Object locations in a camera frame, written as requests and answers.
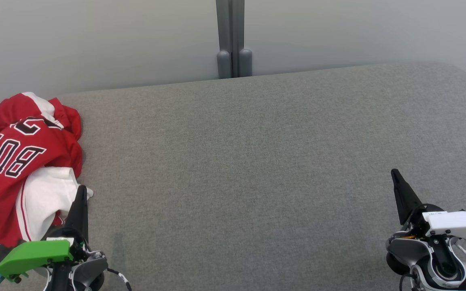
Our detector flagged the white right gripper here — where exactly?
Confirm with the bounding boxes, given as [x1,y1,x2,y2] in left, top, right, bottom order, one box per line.
[391,169,466,243]

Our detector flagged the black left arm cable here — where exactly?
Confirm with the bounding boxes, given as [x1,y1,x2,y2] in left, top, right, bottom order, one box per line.
[106,268,132,291]

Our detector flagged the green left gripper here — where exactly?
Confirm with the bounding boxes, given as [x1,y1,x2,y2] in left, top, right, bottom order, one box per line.
[0,185,92,282]

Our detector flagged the red Bulls 23 jersey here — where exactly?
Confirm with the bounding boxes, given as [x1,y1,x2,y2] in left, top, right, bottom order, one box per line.
[0,117,94,248]

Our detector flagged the grey door frame post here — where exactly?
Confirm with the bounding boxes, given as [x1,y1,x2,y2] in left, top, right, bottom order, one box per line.
[216,0,253,79]

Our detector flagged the red shorts with white stripe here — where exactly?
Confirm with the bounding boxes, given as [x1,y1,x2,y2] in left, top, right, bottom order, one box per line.
[0,92,82,140]

